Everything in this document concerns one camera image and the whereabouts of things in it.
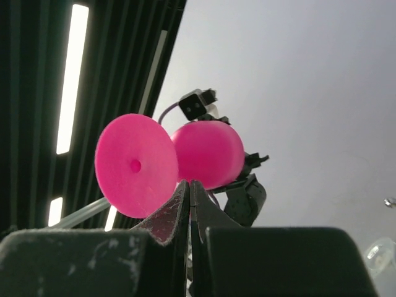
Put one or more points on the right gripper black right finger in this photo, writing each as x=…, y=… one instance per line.
x=231, y=260

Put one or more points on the chrome wire glass rack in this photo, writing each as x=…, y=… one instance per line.
x=390, y=202

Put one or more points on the clear wine glass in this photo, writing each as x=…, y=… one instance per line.
x=380, y=256

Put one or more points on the pink wine glass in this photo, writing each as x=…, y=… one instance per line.
x=138, y=164

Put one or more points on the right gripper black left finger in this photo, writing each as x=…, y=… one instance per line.
x=147, y=260

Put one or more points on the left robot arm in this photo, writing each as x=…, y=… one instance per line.
x=246, y=196

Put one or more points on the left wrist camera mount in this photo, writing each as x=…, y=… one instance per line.
x=197, y=103

